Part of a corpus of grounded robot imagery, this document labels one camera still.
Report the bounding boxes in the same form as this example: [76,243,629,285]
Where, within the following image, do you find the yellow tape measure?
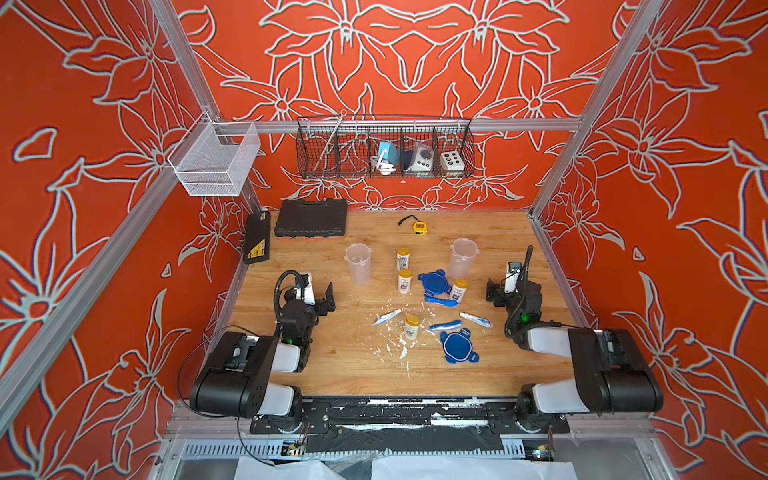
[398,214,428,236]

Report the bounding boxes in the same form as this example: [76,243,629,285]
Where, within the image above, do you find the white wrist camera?
[503,261,523,294]
[295,273,316,305]

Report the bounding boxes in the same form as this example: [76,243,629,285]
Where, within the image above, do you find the black tool case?
[274,199,348,238]

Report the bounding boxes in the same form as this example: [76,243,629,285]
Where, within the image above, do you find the grey white device in basket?
[401,143,434,174]

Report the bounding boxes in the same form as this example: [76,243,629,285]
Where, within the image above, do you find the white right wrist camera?
[503,261,523,294]

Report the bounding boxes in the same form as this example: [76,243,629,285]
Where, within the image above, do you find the black box yellow label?
[242,211,271,265]

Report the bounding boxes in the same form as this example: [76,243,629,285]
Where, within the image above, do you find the blue white device in basket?
[370,142,400,176]

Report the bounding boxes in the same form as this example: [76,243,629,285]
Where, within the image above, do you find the blue container lid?
[417,269,452,297]
[439,328,480,364]

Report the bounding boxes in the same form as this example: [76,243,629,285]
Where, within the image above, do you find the black wire wall basket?
[296,113,476,180]

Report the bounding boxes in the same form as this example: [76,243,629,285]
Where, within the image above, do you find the small toothpaste tube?
[373,309,402,326]
[459,312,493,329]

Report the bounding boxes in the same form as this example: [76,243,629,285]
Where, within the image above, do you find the white button box in basket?
[440,150,465,178]

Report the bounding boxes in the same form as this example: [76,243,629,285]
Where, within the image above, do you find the white bottle yellow cap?
[397,269,413,294]
[396,247,411,271]
[450,279,469,303]
[404,315,421,341]

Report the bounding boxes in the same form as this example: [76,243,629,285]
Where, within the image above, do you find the white bottle yellow cap back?
[396,247,411,271]

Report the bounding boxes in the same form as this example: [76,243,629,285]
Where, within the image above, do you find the clear plastic container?
[344,243,372,284]
[447,238,479,280]

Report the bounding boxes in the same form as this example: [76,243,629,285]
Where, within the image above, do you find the blue toothbrush case back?
[424,295,459,308]

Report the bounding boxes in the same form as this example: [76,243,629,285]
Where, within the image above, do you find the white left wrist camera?
[295,273,316,305]

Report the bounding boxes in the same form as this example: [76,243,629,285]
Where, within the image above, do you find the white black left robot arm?
[189,285,336,422]

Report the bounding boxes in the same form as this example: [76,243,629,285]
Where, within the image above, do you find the blue toothbrush case front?
[429,320,463,332]

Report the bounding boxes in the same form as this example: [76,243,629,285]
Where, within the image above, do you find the white bottle yellow cap front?
[404,315,421,341]

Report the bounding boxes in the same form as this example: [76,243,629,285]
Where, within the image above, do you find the blue container lid back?
[417,269,452,297]

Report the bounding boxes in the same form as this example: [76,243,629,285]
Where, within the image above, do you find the white wire basket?
[169,121,261,197]

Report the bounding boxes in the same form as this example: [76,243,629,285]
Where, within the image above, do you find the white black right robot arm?
[486,280,664,431]

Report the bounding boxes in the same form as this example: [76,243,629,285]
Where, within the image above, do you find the blue toothbrush case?
[429,320,463,332]
[424,295,459,308]

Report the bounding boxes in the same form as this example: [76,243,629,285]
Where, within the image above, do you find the blue container lid front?
[439,328,480,364]

